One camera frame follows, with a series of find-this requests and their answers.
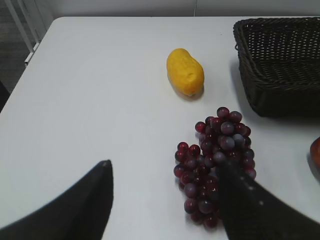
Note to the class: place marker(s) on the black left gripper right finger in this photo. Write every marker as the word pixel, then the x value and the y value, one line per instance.
pixel 250 212

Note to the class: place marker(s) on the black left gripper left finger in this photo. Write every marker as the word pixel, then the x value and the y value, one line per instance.
pixel 80 213

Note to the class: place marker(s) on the red grape bunch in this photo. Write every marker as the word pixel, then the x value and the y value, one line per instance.
pixel 221 138

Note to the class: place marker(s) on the black woven basket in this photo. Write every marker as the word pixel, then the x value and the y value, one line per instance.
pixel 279 65

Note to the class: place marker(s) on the red apple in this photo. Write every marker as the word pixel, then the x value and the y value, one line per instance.
pixel 315 152

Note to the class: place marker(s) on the yellow mango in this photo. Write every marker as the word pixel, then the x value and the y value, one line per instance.
pixel 184 72

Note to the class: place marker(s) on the white metal frame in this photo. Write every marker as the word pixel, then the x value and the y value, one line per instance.
pixel 31 47

